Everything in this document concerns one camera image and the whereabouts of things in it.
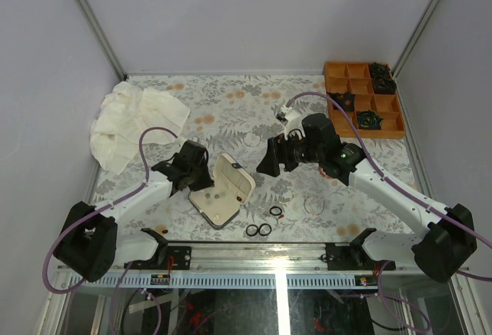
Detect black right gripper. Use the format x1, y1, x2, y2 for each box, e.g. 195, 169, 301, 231
257, 128, 324, 177

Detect cream and navy jewelry box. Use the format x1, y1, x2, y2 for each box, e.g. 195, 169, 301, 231
188, 153, 256, 230

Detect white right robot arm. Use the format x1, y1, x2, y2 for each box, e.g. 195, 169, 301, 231
276, 108, 477, 283

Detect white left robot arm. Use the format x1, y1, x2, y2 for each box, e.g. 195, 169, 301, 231
53, 140, 256, 282

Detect orange-red bangle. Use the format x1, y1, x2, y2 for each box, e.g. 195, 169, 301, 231
318, 167, 332, 179

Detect white crumpled cloth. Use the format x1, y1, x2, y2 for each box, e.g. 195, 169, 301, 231
90, 81, 191, 174

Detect dark fabric flower orange dots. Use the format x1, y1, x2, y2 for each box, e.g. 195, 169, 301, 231
330, 91, 355, 112

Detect dark green fabric flower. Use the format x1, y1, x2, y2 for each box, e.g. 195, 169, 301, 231
357, 110, 383, 130

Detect orange divided tray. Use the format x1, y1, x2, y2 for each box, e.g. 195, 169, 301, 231
324, 61, 406, 139

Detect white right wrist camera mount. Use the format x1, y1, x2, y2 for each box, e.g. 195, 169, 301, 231
275, 105, 304, 140

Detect silver wire bangle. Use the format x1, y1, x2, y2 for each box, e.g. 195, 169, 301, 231
303, 196, 326, 216

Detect aluminium rail frame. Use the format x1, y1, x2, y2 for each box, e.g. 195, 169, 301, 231
57, 240, 472, 290

